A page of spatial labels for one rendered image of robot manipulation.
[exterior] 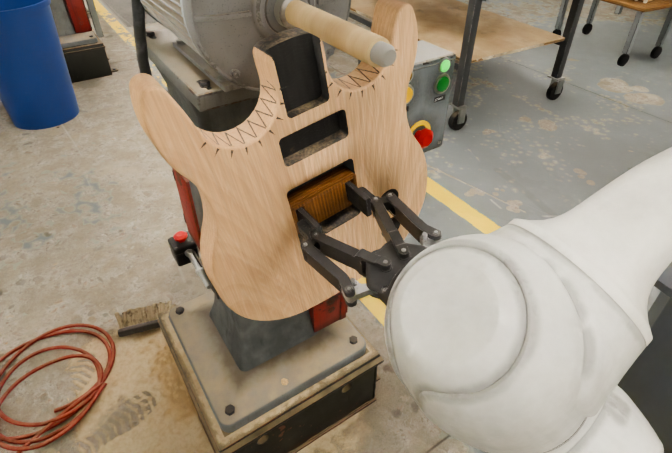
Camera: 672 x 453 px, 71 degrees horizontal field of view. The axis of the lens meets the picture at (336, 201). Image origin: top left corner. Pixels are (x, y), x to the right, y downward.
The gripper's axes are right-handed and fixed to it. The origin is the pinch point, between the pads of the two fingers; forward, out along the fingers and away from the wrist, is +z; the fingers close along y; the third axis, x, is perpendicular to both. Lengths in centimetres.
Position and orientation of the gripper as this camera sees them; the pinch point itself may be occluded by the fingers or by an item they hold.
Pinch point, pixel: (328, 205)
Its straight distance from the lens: 61.8
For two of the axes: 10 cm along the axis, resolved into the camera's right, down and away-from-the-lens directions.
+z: -5.5, -4.9, 6.7
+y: 8.2, -4.6, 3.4
